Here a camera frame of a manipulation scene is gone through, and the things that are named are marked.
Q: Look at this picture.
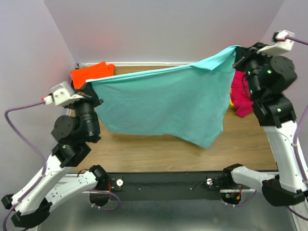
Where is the orange folded t shirt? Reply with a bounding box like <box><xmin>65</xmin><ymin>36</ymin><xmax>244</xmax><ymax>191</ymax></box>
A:
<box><xmin>71</xmin><ymin>61</ymin><xmax>115</xmax><ymax>89</ymax></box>

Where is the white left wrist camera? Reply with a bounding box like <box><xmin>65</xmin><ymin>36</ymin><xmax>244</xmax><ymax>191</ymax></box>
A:
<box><xmin>42</xmin><ymin>81</ymin><xmax>84</xmax><ymax>107</ymax></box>

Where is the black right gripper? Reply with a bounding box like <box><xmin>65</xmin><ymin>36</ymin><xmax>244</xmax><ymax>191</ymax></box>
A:
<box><xmin>231</xmin><ymin>41</ymin><xmax>275</xmax><ymax>98</ymax></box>

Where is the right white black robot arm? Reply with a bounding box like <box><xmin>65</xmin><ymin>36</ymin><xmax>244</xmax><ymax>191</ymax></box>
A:
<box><xmin>219</xmin><ymin>42</ymin><xmax>308</xmax><ymax>206</ymax></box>

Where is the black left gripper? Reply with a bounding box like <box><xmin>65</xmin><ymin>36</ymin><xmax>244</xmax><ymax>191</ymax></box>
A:
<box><xmin>67</xmin><ymin>81</ymin><xmax>104</xmax><ymax>140</ymax></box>

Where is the magenta crumpled t shirt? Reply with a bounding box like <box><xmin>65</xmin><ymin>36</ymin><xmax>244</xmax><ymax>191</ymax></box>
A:
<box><xmin>231</xmin><ymin>70</ymin><xmax>253</xmax><ymax>118</ymax></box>

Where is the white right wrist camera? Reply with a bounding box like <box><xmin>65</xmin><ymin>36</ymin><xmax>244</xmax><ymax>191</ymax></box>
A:
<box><xmin>256</xmin><ymin>30</ymin><xmax>295</xmax><ymax>57</ymax></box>

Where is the teal t shirt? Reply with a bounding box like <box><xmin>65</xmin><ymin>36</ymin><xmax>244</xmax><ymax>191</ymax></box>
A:
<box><xmin>89</xmin><ymin>46</ymin><xmax>236</xmax><ymax>148</ymax></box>

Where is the yellow plastic bin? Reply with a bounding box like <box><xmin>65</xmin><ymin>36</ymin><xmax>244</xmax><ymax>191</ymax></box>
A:
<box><xmin>229</xmin><ymin>88</ymin><xmax>235</xmax><ymax>109</ymax></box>

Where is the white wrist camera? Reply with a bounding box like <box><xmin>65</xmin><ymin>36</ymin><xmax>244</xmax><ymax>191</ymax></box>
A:
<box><xmin>256</xmin><ymin>30</ymin><xmax>295</xmax><ymax>57</ymax></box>
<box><xmin>42</xmin><ymin>81</ymin><xmax>84</xmax><ymax>107</ymax></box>

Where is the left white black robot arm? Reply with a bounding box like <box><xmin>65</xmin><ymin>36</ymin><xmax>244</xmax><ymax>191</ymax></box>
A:
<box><xmin>1</xmin><ymin>81</ymin><xmax>109</xmax><ymax>231</ymax></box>

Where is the aluminium frame rail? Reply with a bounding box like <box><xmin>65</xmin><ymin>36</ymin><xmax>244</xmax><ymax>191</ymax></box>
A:
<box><xmin>289</xmin><ymin>197</ymin><xmax>308</xmax><ymax>231</ymax></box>

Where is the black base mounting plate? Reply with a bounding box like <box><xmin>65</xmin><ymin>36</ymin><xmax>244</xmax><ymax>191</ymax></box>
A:
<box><xmin>105</xmin><ymin>171</ymin><xmax>256</xmax><ymax>207</ymax></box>

